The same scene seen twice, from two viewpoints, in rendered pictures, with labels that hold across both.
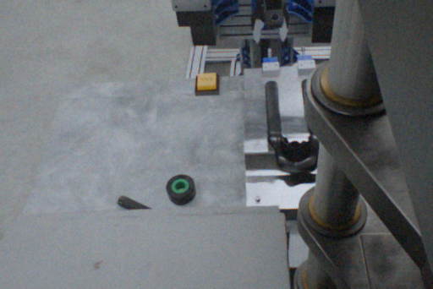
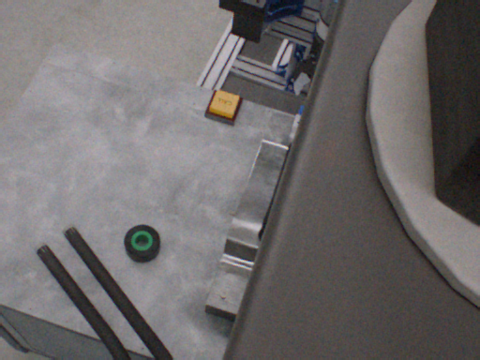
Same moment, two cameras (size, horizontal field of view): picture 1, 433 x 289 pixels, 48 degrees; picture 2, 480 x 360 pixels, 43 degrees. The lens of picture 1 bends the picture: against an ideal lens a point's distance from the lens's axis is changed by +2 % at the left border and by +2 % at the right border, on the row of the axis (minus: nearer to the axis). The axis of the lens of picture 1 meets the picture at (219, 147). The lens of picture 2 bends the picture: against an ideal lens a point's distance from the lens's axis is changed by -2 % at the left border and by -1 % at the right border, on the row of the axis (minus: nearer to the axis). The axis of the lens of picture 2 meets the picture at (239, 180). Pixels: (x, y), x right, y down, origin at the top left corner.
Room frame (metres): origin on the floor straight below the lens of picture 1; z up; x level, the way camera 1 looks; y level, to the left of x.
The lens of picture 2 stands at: (0.27, -0.07, 2.13)
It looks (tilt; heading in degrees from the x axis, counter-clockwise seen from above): 62 degrees down; 0
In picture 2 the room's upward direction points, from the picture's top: 11 degrees clockwise
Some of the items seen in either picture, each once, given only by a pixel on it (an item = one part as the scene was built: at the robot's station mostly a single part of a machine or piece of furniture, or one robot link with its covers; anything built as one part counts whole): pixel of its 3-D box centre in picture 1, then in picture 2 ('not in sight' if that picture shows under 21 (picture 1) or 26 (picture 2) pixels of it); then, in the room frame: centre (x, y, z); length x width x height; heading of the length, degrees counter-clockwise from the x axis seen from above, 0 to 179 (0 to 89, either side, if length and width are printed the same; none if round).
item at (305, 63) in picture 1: (304, 60); not in sight; (1.14, -0.30, 0.89); 0.13 x 0.05 x 0.05; 172
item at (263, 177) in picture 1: (290, 131); (295, 218); (0.88, -0.21, 0.87); 0.50 x 0.26 x 0.14; 172
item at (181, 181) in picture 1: (181, 189); (142, 243); (0.77, 0.12, 0.82); 0.08 x 0.08 x 0.04
